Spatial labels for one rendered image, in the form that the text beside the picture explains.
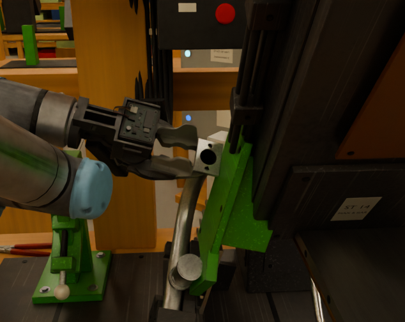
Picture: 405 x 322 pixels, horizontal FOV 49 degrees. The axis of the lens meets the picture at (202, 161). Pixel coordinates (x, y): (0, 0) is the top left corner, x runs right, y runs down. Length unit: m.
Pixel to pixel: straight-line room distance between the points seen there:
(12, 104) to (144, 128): 0.18
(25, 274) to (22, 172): 0.57
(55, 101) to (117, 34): 0.30
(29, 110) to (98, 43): 0.31
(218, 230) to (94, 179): 0.18
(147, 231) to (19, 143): 0.63
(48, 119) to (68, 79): 0.40
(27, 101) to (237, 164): 0.30
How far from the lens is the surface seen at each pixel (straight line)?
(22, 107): 0.65
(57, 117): 0.64
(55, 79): 1.05
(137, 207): 1.03
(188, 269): 0.65
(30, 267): 1.04
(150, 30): 0.92
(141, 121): 0.63
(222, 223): 0.62
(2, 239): 1.21
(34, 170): 0.49
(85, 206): 0.55
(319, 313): 0.67
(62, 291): 0.86
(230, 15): 0.81
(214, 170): 0.68
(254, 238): 0.65
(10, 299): 0.97
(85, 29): 0.92
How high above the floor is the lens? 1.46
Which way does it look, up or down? 22 degrees down
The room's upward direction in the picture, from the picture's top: straight up
